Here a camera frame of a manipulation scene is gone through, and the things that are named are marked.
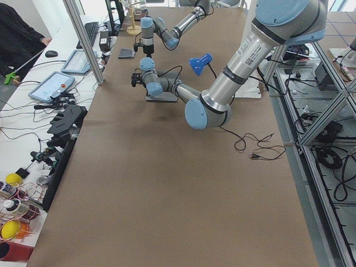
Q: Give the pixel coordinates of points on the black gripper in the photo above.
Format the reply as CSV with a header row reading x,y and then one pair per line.
x,y
149,89
148,49

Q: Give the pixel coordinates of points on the grey laptop computer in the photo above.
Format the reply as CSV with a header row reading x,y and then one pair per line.
x,y
164,97

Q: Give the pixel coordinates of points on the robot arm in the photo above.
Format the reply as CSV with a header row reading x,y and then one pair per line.
x,y
275,23
170,37

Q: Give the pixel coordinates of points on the folded grey cloth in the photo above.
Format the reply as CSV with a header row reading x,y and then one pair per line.
x,y
126,53

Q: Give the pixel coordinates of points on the wooden mug tree stand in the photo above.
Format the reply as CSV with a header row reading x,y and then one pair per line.
x,y
129,25

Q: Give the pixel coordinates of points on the black tray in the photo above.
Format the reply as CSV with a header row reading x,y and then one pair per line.
x,y
139,14

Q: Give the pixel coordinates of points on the black power adapter box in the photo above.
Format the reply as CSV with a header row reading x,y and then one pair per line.
x,y
105,41

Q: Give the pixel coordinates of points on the blue desk lamp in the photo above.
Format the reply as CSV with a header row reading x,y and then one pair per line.
x,y
198,64

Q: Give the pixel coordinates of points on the black keyboard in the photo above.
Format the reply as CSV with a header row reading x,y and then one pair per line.
x,y
91,29

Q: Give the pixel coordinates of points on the far teach pendant tablet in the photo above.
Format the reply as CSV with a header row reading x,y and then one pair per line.
x,y
76,64

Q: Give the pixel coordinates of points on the teach pendant tablet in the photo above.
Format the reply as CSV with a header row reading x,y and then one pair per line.
x,y
55,84
76,64

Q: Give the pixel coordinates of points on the near teach pendant tablet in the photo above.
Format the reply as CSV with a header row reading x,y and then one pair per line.
x,y
55,84

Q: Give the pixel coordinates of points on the black tool rack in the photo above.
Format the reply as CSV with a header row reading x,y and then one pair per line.
x,y
59,147

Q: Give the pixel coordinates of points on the black computer mouse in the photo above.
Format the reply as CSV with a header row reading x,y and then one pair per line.
x,y
51,54

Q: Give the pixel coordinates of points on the person in black clothes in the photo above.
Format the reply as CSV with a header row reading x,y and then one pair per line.
x,y
20,44

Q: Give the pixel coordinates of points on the yellow ball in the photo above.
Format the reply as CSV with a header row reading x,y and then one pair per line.
x,y
14,179

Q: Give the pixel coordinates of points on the yellow lemon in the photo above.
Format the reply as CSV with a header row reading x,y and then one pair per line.
x,y
10,230

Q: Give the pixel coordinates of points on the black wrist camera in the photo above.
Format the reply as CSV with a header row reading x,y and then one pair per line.
x,y
136,46
135,79

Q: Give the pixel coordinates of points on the aluminium frame post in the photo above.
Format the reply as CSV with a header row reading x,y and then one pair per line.
x,y
75,18

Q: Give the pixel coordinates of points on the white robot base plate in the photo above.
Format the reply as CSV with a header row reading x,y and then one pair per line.
x,y
250,89

